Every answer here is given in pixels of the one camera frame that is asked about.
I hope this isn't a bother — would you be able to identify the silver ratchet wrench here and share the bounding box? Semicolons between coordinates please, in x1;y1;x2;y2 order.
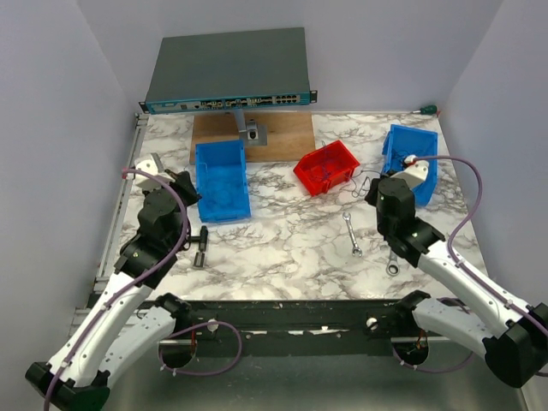
385;250;400;277

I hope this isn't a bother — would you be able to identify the right blue plastic bin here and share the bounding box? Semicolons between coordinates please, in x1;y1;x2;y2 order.
382;124;438;207

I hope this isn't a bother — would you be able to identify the wooden board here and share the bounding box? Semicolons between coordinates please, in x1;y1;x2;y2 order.
189;112;316;164

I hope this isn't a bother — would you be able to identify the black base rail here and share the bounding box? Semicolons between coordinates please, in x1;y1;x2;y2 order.
132;297;446;359

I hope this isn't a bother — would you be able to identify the red plastic bin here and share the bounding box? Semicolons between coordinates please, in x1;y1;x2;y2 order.
294;140;360;196

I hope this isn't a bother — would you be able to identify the blue plastic bin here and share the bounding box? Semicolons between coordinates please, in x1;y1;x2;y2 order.
195;140;251;223
382;124;438;207

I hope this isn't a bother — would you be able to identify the aluminium frame rail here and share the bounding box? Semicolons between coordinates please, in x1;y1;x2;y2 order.
84;114;149;308

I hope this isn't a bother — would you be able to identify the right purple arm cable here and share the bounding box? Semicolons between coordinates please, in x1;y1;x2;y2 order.
391;154;548;378

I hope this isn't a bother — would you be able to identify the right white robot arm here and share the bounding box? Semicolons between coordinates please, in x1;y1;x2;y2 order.
365;176;547;388

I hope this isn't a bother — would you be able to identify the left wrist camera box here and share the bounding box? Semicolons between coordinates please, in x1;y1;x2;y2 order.
134;152;172;191

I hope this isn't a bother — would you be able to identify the grey network switch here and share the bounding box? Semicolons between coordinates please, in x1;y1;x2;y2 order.
139;27;318;115

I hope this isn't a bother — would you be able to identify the green handled screwdriver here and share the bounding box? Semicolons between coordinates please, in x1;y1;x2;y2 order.
412;104;438;116

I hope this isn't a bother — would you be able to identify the small silver combination wrench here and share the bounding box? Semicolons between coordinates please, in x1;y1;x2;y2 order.
342;212;363;257

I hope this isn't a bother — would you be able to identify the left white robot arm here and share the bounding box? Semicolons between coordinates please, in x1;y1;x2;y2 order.
25;169;200;410

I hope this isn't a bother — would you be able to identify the black T-shaped tool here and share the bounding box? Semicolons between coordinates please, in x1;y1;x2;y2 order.
188;225;209;269

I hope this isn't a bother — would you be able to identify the grey metal stand bracket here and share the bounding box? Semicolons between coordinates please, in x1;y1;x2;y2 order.
234;109;267;146

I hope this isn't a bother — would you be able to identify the left blue plastic bin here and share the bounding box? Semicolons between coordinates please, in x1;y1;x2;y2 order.
195;140;251;223

